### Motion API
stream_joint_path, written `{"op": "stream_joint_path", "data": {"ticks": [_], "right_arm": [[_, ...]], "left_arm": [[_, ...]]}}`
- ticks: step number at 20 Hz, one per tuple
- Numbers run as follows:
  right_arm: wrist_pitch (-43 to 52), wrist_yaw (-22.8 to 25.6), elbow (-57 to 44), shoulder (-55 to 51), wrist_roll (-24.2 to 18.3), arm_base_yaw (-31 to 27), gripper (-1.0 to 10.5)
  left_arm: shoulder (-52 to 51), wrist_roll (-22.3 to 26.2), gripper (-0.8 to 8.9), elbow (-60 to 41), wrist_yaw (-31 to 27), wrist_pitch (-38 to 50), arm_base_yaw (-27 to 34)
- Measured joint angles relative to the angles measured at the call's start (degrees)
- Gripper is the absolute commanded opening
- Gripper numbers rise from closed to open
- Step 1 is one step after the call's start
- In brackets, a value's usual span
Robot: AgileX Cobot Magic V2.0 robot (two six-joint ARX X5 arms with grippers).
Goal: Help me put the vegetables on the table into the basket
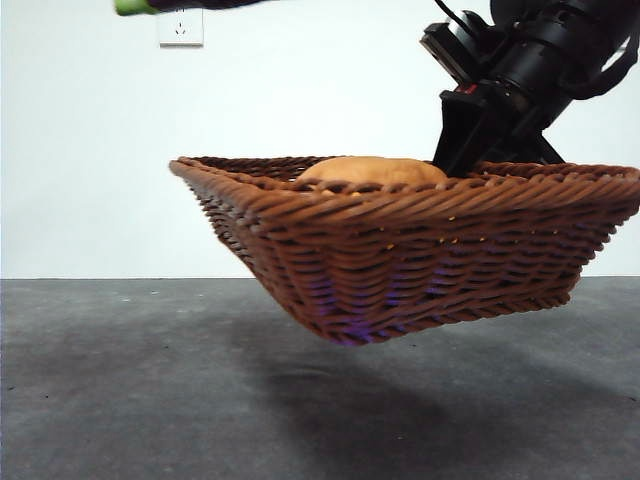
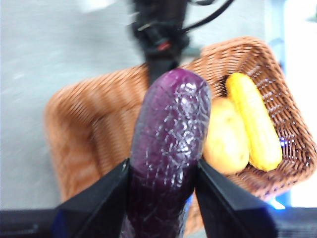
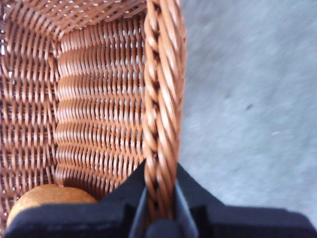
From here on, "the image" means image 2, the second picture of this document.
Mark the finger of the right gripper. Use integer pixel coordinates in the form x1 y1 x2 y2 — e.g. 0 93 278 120
145 53 179 86

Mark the brown potato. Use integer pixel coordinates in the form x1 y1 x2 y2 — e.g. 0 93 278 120
203 98 250 175

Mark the yellow corn cob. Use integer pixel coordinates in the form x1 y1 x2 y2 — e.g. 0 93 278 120
225 72 283 172

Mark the brown wicker basket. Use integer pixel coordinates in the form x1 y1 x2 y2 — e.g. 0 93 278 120
43 36 317 236

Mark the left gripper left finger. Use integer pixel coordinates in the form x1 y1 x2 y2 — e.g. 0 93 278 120
51 158 131 238

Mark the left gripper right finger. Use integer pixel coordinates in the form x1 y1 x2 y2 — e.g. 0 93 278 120
195 158 278 238

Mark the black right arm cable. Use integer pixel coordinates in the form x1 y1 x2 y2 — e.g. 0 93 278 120
182 0 236 33

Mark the purple eggplant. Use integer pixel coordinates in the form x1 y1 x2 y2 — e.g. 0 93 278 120
121 68 212 238

